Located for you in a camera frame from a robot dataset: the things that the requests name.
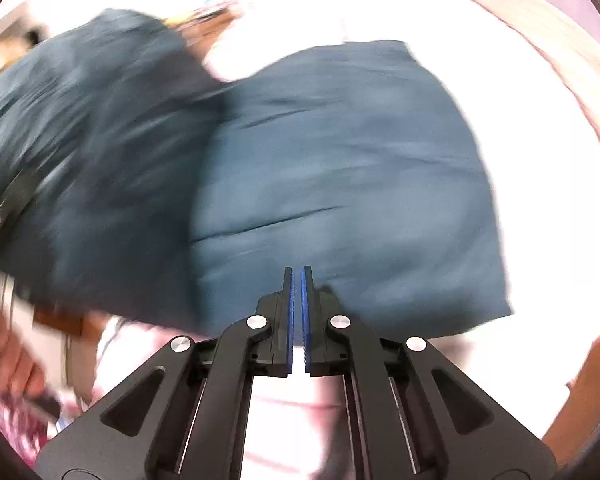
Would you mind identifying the striped bed blanket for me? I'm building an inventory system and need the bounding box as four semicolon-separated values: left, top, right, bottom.
0;0;600;480

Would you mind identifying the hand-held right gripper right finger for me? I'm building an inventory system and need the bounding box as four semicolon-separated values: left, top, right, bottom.
301;265;559;480

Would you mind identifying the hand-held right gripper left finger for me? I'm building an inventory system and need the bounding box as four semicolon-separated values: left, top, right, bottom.
34;267;295;480

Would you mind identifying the teal quilted puffer jacket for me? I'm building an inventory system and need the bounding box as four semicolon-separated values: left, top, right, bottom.
0;7;513;341

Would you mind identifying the person's left hand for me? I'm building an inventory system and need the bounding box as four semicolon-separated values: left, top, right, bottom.
0;310;48;397

